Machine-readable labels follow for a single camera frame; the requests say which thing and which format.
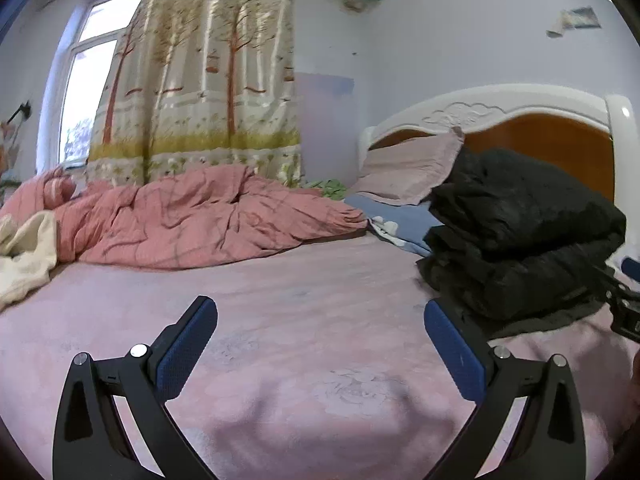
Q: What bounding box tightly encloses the black puffer jacket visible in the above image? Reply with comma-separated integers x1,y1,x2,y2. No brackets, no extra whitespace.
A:
431,148,627,259

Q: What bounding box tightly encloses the folded dark green jacket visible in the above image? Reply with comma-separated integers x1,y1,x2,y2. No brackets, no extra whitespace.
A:
418,226,624,339

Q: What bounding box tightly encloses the white carved headboard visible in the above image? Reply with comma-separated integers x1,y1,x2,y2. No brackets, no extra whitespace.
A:
358,84,639,244

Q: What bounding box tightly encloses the cream printed hoodie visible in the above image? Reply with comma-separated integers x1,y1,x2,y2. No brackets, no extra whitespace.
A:
0,211,58,310

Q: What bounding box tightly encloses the blue floral pillow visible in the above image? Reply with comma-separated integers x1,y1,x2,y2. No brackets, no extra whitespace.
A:
344,194,442,257

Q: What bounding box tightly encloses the pink plaid quilt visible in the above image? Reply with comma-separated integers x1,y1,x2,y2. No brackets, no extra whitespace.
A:
1,165,367,270

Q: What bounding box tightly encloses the pink bed sheet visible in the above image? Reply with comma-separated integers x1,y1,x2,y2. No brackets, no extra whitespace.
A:
0,228,640,480

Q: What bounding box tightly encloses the pink pillow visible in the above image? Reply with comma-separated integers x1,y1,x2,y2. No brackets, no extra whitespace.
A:
347,129,464,206

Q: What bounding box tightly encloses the pink desk lamp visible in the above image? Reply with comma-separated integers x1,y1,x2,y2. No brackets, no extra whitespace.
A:
1,101,32,130

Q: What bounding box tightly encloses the window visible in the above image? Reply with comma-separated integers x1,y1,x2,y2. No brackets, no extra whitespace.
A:
36,0,141,172

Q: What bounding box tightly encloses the tree pattern curtain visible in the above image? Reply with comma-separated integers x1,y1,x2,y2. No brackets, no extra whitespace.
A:
86,0,302,186

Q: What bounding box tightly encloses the wall picture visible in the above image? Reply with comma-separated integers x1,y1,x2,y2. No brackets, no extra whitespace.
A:
546,6,601,38

